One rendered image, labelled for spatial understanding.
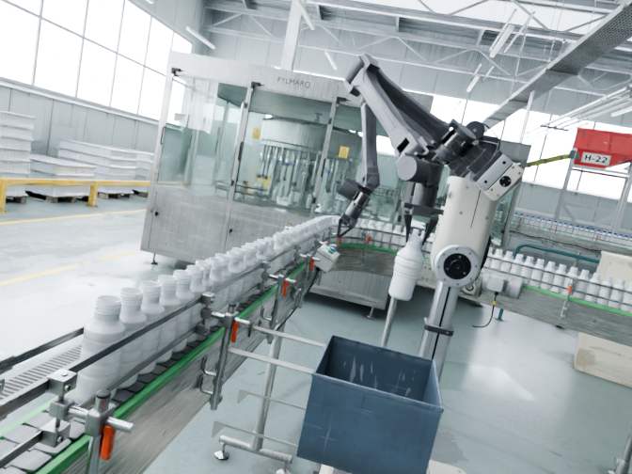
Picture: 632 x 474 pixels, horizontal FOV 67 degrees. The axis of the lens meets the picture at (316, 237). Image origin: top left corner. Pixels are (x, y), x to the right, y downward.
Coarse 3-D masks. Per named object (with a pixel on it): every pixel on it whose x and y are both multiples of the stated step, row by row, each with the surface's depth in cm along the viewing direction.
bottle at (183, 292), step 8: (176, 272) 98; (184, 272) 99; (184, 280) 96; (184, 288) 96; (184, 296) 96; (192, 296) 98; (184, 304) 96; (184, 312) 96; (184, 320) 97; (176, 328) 96; (184, 328) 98; (176, 336) 97; (184, 344) 99; (176, 352) 98
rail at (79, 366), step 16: (304, 240) 208; (224, 288) 115; (256, 288) 145; (192, 304) 97; (160, 320) 84; (208, 320) 109; (64, 336) 70; (128, 336) 74; (32, 352) 64; (112, 352) 70; (160, 352) 87; (0, 368) 59; (80, 368) 63; (48, 384) 57; (112, 384) 72; (16, 400) 53; (32, 400) 66; (0, 416) 51; (16, 448) 55; (0, 464) 52
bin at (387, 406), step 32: (352, 352) 143; (384, 352) 141; (320, 384) 114; (352, 384) 112; (384, 384) 142; (416, 384) 141; (320, 416) 115; (352, 416) 113; (384, 416) 112; (416, 416) 110; (320, 448) 115; (352, 448) 114; (384, 448) 113; (416, 448) 111
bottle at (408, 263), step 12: (408, 240) 121; (420, 240) 120; (408, 252) 119; (420, 252) 121; (396, 264) 121; (408, 264) 119; (420, 264) 120; (396, 276) 121; (408, 276) 120; (396, 288) 121; (408, 288) 120; (408, 300) 122
